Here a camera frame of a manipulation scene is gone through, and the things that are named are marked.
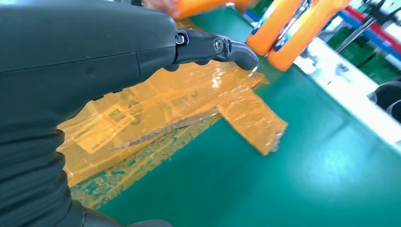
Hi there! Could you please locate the black round bin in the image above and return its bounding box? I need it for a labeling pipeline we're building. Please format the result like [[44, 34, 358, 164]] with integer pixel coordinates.
[[369, 80, 401, 123]]

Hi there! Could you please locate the yellow taped cardboard sheet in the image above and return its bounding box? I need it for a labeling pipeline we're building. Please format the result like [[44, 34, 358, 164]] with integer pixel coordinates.
[[57, 18, 288, 209]]

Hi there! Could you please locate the white desk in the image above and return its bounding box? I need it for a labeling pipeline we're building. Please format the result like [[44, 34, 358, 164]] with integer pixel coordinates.
[[294, 37, 401, 154]]

